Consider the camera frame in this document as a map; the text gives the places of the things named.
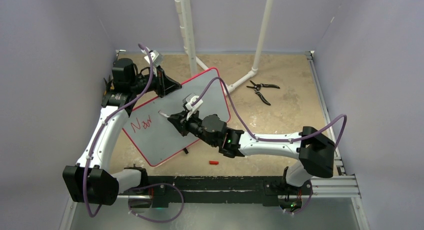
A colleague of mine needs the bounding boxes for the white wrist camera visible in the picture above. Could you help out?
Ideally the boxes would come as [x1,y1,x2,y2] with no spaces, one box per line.
[183,93,203,120]
[144,50,164,68]

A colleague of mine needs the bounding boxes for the metal corner bracket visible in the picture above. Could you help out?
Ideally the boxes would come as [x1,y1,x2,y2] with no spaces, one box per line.
[116,49,126,57]

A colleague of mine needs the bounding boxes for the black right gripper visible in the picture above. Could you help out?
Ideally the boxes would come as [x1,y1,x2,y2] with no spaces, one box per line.
[169,108,218,147]

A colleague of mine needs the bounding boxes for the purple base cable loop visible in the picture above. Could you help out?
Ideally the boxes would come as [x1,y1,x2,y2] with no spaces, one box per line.
[127,183,185,224]

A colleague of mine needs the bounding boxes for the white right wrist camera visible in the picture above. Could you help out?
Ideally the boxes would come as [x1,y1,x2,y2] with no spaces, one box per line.
[183,93,203,120]

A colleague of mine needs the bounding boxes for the black handled pliers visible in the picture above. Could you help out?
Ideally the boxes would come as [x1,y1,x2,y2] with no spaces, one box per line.
[245,80,281,106]

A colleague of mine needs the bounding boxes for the yellow handled pliers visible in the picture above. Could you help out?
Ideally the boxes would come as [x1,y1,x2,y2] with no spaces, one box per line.
[103,75,115,96]

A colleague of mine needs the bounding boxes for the red capped whiteboard marker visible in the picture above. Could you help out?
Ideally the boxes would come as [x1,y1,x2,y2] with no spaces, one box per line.
[158,111,170,118]

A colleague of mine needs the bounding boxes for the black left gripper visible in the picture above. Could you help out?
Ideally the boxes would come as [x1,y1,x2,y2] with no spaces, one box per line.
[129,64,181,97]

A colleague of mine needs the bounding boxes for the white PVC pipe frame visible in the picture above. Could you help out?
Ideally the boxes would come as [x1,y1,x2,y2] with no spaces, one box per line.
[173,0,274,91]

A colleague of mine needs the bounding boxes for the red framed whiteboard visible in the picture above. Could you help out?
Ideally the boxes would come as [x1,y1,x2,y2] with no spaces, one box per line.
[123,68,220,167]

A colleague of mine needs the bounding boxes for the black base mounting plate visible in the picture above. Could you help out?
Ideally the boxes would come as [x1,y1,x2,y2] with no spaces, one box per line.
[123,176,312,208]

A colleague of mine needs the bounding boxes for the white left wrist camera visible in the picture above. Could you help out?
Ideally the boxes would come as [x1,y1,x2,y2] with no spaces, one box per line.
[144,50,164,68]

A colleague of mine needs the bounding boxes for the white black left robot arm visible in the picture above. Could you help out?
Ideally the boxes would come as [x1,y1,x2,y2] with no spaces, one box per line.
[62,58,182,206]

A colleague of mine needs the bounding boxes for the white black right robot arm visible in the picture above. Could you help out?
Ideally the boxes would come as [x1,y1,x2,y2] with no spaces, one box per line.
[167,111,336,194]

